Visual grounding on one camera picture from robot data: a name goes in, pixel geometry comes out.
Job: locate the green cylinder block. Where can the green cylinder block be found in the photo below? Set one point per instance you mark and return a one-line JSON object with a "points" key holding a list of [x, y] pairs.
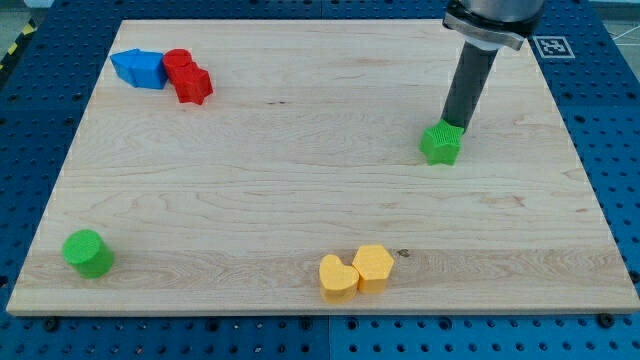
{"points": [[87, 253]]}

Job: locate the red cylinder block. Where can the red cylinder block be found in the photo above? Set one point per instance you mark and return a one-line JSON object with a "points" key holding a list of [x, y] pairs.
{"points": [[174, 60]]}

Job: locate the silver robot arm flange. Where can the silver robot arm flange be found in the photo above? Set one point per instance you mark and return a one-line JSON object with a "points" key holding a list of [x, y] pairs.
{"points": [[492, 24]]}

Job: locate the yellow hexagon block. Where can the yellow hexagon block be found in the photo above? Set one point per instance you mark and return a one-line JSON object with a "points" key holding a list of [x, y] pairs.
{"points": [[374, 264]]}

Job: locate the blue pentagon block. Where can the blue pentagon block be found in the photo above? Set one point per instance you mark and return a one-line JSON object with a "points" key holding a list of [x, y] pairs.
{"points": [[148, 70]]}

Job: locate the green star block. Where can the green star block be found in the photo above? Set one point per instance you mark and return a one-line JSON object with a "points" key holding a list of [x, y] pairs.
{"points": [[441, 143]]}

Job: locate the red star block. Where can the red star block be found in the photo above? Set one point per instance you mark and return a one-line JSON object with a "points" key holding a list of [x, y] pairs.
{"points": [[192, 84]]}

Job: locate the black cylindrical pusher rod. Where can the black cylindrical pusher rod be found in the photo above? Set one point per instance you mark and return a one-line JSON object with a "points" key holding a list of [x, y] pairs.
{"points": [[473, 68]]}

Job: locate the wooden board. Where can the wooden board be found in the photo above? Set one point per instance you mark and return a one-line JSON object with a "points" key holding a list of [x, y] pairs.
{"points": [[309, 147]]}

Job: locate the yellow heart block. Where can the yellow heart block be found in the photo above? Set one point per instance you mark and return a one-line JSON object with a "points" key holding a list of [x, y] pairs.
{"points": [[338, 282]]}

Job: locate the white fiducial marker tag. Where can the white fiducial marker tag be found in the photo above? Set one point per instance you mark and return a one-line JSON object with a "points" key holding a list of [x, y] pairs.
{"points": [[553, 47]]}

